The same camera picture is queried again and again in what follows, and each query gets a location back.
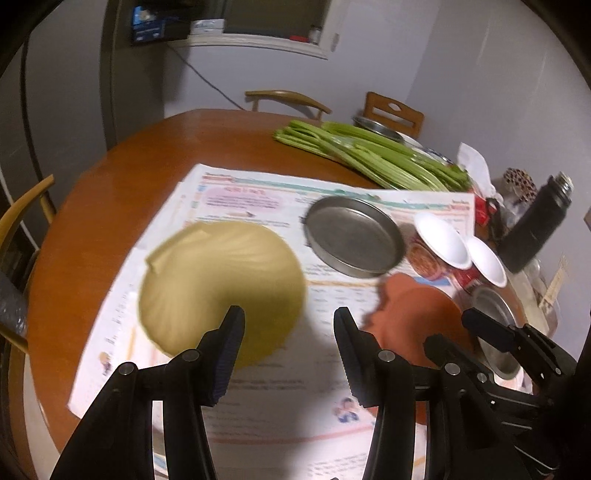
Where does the stainless steel bowl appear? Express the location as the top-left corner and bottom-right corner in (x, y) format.
(469, 284), (523, 381)

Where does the printed newspaper sheet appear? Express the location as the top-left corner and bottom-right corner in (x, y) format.
(68, 164), (475, 479)

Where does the black thermos bottle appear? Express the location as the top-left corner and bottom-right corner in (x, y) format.
(497, 172), (574, 274)

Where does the white bowl with patterned outside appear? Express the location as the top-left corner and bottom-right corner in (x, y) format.
(407, 212), (473, 281)

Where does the red packaging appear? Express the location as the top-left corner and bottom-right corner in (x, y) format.
(475, 195), (497, 227)

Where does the light wooden chair left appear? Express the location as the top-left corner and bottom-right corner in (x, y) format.
(0, 174), (56, 351)

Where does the round grey metal pan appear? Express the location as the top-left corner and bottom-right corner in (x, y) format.
(303, 196), (406, 278)

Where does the jar of chopsticks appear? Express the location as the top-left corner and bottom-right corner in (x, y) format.
(502, 168), (538, 214)

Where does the white plastic bag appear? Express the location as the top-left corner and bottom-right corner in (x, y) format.
(457, 143), (497, 198)

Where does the yellow shell-shaped plate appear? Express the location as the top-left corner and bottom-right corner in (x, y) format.
(138, 221), (307, 368)

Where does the bunch of green celery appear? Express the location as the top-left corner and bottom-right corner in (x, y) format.
(273, 119), (472, 193)

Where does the wooden chair slatted back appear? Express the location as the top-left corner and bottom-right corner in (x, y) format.
(363, 92), (425, 140)

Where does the wooden chair curved back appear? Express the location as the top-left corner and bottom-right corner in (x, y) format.
(245, 90), (332, 120)

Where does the grey refrigerator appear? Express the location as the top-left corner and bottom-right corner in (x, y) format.
(1, 1), (164, 202)

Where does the black device on shelf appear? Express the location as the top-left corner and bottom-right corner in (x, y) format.
(130, 1), (190, 45)

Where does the black wall cable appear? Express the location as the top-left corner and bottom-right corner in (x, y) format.
(166, 43), (246, 111)

